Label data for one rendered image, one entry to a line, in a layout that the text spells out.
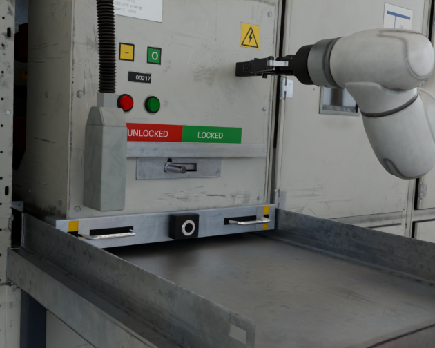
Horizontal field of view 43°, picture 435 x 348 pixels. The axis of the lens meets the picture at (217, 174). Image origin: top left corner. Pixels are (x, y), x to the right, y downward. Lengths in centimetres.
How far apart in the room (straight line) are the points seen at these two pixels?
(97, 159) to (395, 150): 51
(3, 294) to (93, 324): 39
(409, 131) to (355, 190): 77
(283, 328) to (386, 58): 44
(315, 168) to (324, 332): 89
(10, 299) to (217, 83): 61
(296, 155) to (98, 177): 73
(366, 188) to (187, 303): 119
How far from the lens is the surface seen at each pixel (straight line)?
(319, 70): 100
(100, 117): 94
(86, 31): 104
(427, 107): 102
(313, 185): 159
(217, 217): 120
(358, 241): 117
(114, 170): 94
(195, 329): 66
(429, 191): 209
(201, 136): 117
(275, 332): 75
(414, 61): 91
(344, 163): 169
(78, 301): 86
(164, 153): 107
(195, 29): 117
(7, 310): 119
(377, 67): 92
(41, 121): 115
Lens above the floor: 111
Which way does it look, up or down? 5 degrees down
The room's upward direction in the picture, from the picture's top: 3 degrees clockwise
